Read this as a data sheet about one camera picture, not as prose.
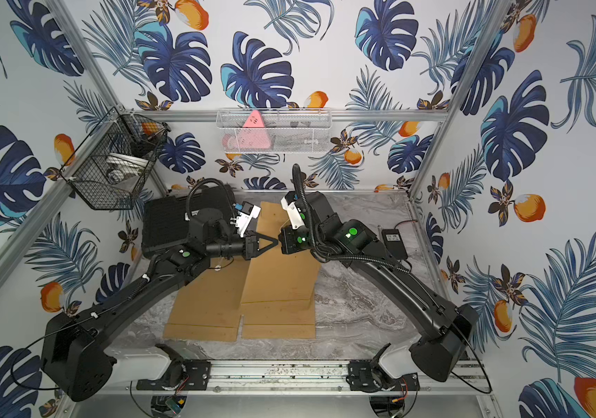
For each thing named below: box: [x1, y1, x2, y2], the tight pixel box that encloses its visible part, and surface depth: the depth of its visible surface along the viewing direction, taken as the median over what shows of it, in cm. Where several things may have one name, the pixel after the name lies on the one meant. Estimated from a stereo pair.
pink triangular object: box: [233, 109, 271, 150], surface depth 92 cm
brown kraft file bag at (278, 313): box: [240, 288, 317, 339], surface depth 84 cm
